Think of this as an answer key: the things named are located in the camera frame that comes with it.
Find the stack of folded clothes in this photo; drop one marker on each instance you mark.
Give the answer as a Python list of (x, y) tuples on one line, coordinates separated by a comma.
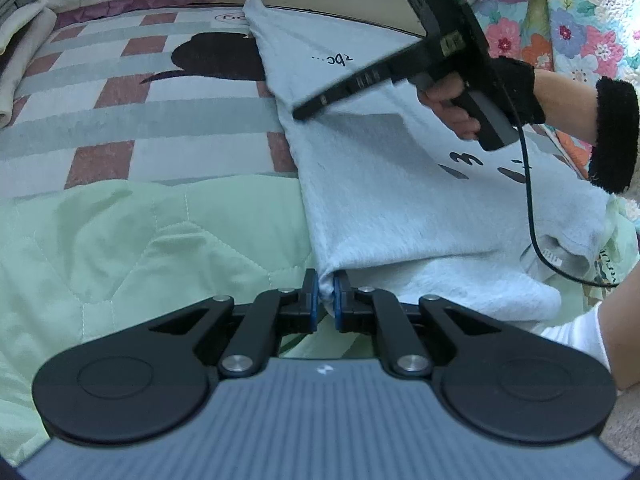
[(25, 24)]

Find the floral patchwork quilt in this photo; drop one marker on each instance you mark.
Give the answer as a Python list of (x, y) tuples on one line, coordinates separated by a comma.
[(582, 39)]

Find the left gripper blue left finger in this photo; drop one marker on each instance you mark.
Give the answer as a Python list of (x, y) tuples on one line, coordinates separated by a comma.
[(262, 324)]

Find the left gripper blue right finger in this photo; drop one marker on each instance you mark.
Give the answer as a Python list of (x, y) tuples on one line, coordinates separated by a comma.
[(376, 312)]

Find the light grey printed t-shirt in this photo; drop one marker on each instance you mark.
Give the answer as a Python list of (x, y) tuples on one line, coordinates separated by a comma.
[(397, 201)]

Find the checked happy dog rug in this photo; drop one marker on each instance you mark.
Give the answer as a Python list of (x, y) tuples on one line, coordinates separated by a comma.
[(169, 96)]

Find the right forearm black fuzzy cuff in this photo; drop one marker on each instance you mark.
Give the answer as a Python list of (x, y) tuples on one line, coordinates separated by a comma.
[(605, 116)]

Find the right hand with black glove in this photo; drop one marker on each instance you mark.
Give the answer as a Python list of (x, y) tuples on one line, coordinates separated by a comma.
[(516, 83)]

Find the light green quilted blanket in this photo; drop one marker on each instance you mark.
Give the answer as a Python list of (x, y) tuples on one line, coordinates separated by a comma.
[(86, 262)]

